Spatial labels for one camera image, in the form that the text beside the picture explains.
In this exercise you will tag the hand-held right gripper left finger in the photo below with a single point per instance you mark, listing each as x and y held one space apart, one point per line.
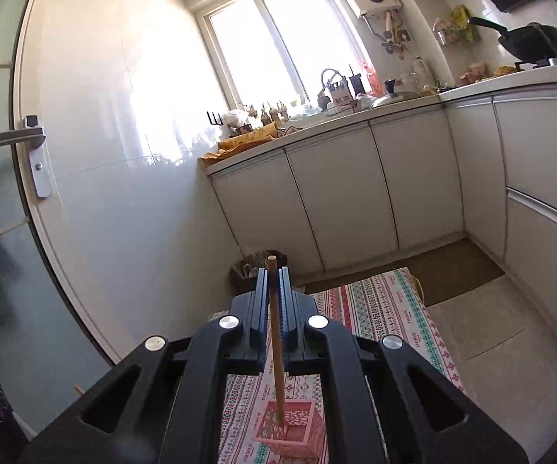
264 299

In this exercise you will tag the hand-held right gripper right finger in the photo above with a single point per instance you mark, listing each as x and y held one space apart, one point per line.
284 299

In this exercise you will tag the pink plastic basket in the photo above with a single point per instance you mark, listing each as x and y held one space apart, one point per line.
302 425

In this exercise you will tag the dark trash bin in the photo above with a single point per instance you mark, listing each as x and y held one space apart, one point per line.
244 275

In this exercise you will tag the patterned tablecloth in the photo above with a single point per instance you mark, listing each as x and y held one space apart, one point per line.
380 304

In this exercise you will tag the white kitchen cabinet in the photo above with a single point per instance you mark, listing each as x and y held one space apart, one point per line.
346 188

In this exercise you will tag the yellow cloth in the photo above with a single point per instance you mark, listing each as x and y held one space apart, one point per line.
244 141

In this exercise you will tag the brown floor mat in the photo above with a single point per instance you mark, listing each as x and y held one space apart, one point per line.
452 266

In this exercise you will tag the white plastic bag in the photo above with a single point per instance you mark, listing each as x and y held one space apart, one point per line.
236 118

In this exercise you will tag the row of small bottles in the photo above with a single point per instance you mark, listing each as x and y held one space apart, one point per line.
271 112

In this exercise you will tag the curved metal faucet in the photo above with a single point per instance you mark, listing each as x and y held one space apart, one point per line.
325 75

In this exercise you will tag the metal pot lid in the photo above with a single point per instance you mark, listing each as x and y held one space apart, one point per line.
394 99

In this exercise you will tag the orange packet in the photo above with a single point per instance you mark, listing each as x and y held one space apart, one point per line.
374 82

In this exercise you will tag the white framed window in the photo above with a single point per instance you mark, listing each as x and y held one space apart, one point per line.
283 43

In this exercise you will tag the clear plastic jug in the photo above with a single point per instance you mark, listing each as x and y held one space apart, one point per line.
422 75

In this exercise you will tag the water heater pipes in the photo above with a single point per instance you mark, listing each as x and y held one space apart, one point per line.
388 29

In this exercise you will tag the small food box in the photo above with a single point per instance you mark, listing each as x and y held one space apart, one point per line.
471 76

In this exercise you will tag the steel hanging cup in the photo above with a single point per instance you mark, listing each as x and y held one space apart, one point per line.
445 36

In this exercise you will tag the yellow hanging bag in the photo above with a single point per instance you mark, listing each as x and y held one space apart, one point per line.
464 24

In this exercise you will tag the gas stove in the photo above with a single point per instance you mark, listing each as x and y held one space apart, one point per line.
549 62

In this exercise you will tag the black wok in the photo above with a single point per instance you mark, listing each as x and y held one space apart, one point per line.
532 41

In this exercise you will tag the black wall hook rack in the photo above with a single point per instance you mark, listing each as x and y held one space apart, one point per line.
215 118

